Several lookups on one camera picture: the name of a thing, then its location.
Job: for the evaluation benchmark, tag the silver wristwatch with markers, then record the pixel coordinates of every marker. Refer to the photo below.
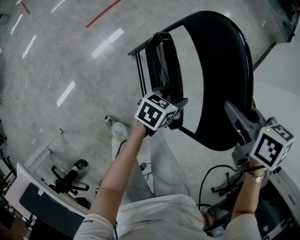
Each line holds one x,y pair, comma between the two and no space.
256,178

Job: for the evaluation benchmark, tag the person's left shoe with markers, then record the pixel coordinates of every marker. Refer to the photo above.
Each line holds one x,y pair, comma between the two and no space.
110,121

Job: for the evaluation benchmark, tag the black folding chair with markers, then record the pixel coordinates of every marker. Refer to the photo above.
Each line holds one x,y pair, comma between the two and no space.
222,70

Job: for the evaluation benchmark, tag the person's right forearm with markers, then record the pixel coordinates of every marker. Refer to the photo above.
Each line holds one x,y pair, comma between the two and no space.
243,194

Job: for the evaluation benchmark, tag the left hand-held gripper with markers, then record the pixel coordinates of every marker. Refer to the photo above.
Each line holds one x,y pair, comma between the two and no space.
148,114

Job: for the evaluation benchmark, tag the long white office desk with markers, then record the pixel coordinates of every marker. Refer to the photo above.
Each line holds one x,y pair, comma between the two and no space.
23,180

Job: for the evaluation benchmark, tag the person's white t-shirt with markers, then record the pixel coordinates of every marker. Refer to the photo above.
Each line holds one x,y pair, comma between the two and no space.
159,220

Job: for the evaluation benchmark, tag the black power adapter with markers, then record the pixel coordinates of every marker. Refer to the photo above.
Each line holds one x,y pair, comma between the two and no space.
143,167

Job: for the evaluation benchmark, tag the person's grey trousers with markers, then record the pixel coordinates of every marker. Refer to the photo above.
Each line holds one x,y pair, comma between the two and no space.
164,173

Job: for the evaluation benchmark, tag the person's left forearm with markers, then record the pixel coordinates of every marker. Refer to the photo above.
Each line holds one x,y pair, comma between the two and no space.
117,168

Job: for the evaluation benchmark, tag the dark grey desk divider panel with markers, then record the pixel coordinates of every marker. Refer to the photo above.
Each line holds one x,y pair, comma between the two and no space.
54,211

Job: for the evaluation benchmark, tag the red floor tape strip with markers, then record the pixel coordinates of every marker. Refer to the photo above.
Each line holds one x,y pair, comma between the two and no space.
103,12
25,8

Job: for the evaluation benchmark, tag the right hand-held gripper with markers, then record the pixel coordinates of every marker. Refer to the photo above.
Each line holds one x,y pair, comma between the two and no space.
269,150

